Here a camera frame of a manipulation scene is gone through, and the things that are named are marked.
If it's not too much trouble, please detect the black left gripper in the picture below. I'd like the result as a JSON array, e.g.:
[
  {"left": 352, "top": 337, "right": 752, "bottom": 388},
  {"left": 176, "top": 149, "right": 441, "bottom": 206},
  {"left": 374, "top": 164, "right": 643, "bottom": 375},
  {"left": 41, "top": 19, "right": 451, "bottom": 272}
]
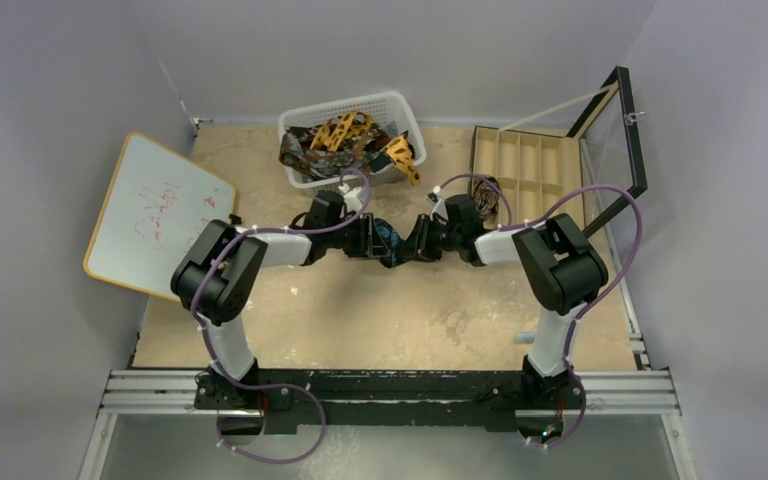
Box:
[{"left": 325, "top": 213, "right": 389, "bottom": 259}]

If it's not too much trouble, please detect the navy blue shell pattern tie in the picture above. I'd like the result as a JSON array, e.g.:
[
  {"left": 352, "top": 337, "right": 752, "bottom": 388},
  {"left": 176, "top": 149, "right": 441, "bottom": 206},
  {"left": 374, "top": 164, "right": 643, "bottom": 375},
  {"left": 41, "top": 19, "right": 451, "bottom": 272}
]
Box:
[{"left": 375, "top": 219, "right": 406, "bottom": 269}]

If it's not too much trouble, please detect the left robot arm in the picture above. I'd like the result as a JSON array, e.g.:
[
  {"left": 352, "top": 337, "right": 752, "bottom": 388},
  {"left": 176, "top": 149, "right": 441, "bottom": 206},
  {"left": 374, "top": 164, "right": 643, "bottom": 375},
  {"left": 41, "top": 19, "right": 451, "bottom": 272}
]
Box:
[{"left": 170, "top": 191, "right": 394, "bottom": 409}]

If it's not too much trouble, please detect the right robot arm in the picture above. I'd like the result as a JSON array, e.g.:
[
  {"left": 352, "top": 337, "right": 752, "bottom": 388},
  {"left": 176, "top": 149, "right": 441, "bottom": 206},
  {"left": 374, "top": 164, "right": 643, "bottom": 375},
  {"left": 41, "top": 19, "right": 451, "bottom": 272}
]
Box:
[{"left": 395, "top": 194, "right": 608, "bottom": 407}]

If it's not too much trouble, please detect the rolled cat pattern tie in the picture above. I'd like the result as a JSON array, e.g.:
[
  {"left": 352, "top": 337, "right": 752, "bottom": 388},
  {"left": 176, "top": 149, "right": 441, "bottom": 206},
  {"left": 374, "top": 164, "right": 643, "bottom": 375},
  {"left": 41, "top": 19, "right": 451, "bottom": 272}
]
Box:
[{"left": 471, "top": 176, "right": 500, "bottom": 218}]

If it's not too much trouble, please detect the dark brown patterned tie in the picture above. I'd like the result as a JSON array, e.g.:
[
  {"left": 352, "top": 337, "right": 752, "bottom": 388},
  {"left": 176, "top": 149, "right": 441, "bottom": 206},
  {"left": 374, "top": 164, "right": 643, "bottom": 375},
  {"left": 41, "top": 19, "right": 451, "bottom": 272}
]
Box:
[{"left": 278, "top": 127, "right": 392, "bottom": 180}]

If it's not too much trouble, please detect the light blue marker pen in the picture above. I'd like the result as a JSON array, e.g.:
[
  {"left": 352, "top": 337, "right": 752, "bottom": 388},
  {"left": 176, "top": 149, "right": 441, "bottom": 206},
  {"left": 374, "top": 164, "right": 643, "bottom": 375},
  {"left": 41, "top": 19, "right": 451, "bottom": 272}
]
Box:
[{"left": 514, "top": 332, "right": 535, "bottom": 344}]

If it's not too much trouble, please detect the white plastic basket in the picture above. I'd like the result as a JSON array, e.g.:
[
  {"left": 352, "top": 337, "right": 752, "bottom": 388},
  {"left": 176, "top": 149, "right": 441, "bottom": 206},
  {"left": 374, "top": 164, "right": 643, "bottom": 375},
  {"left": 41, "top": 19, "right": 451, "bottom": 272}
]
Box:
[{"left": 277, "top": 91, "right": 427, "bottom": 196}]

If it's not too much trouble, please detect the black tie display box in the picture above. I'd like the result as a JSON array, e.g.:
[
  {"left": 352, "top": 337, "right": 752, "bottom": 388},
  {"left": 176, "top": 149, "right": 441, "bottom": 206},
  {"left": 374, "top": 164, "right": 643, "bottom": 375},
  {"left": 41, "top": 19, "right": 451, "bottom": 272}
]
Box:
[{"left": 467, "top": 66, "right": 648, "bottom": 227}]

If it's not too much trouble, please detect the yellow framed whiteboard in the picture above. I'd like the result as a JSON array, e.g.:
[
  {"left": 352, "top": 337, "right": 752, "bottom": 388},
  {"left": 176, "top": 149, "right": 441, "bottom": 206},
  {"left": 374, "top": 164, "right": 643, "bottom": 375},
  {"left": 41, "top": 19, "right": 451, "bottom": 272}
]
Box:
[{"left": 83, "top": 132, "right": 237, "bottom": 300}]

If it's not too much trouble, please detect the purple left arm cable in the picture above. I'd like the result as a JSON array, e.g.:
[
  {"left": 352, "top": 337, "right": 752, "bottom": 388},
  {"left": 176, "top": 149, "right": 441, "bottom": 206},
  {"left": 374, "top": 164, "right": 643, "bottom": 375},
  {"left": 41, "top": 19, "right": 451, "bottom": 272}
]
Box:
[{"left": 191, "top": 166, "right": 372, "bottom": 466}]

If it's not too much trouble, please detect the aluminium frame rail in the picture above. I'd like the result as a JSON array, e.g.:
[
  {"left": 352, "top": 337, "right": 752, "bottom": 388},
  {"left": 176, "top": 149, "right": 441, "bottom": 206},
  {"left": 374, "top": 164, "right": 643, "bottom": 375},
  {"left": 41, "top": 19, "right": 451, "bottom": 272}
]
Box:
[{"left": 95, "top": 129, "right": 682, "bottom": 417}]

